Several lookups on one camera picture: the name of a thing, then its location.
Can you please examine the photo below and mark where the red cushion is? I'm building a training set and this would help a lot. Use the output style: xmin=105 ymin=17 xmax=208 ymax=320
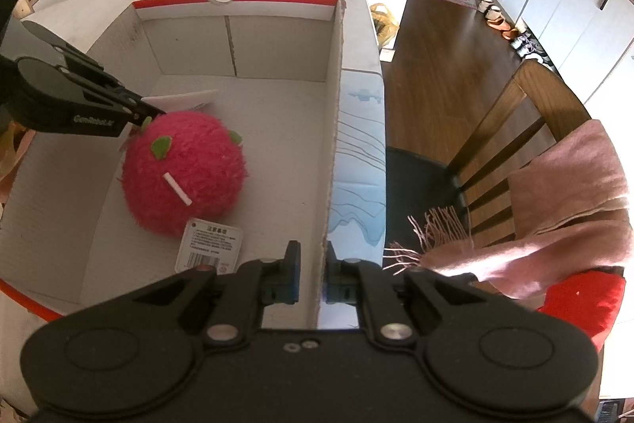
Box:
xmin=537 ymin=270 xmax=626 ymax=352

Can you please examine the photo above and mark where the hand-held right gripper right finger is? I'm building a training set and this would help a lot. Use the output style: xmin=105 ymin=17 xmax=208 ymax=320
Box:
xmin=324 ymin=242 xmax=496 ymax=349

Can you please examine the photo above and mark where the wooden chair with black seat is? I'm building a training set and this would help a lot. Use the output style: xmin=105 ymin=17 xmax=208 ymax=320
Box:
xmin=385 ymin=59 xmax=607 ymax=285

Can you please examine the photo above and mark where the white cardboard box red edge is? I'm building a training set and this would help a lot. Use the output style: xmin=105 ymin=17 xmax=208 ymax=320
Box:
xmin=0 ymin=0 xmax=348 ymax=329

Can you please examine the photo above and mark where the yellow plastic bag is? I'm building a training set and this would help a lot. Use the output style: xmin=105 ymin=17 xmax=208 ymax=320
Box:
xmin=369 ymin=3 xmax=400 ymax=48

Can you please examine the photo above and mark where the row of shoes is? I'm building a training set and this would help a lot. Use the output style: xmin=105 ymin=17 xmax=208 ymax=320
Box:
xmin=476 ymin=0 xmax=553 ymax=64

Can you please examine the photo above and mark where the red plush ball toy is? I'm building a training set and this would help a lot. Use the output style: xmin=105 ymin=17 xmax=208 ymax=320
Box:
xmin=119 ymin=90 xmax=249 ymax=238

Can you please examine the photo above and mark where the white paper hang tag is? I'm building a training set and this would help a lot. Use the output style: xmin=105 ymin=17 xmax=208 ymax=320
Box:
xmin=177 ymin=217 xmax=244 ymax=276

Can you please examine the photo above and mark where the pink fringed scarf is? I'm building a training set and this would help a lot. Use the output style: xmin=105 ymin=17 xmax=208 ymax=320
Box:
xmin=384 ymin=120 xmax=632 ymax=300

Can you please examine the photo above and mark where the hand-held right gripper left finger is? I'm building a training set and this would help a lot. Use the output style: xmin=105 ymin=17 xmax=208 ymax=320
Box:
xmin=134 ymin=241 xmax=301 ymax=349

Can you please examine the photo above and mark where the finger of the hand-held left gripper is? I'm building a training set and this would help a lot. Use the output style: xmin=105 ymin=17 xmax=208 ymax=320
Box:
xmin=22 ymin=21 xmax=130 ymax=100
xmin=82 ymin=78 xmax=168 ymax=127

